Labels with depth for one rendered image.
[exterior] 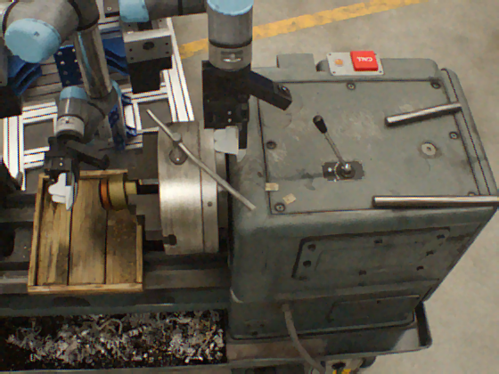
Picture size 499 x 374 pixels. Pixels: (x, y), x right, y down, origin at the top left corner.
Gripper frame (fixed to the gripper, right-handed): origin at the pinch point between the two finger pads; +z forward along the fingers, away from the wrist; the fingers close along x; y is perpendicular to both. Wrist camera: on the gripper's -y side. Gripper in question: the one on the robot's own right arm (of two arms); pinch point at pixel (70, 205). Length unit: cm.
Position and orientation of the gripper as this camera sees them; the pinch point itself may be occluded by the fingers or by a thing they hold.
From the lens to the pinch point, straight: 148.5
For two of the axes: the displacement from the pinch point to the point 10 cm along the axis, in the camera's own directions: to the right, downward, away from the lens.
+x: 0.2, -5.4, -8.4
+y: -10.0, 0.6, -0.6
